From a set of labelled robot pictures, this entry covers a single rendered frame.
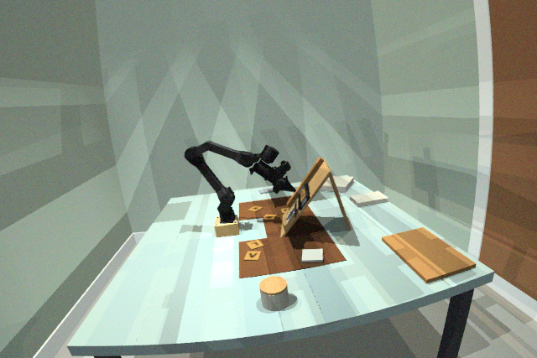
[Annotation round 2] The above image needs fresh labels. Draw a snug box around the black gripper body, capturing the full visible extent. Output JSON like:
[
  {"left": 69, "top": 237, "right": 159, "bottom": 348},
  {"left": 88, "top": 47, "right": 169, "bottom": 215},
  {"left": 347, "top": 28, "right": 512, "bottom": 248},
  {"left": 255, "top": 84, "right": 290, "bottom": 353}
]
[{"left": 264, "top": 167, "right": 287, "bottom": 194}]

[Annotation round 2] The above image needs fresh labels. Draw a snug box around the grey cylinder with tan lid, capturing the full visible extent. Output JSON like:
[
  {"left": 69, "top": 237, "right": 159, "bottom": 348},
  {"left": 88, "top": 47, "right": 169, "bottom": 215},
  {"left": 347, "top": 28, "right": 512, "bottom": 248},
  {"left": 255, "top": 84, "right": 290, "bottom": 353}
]
[{"left": 259, "top": 276, "right": 289, "bottom": 311}]

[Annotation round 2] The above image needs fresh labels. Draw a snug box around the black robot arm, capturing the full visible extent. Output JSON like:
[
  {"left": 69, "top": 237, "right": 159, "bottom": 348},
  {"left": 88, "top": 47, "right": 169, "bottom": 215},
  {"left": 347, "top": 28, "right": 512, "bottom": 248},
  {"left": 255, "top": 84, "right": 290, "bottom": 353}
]
[{"left": 184, "top": 140, "right": 291, "bottom": 224}]

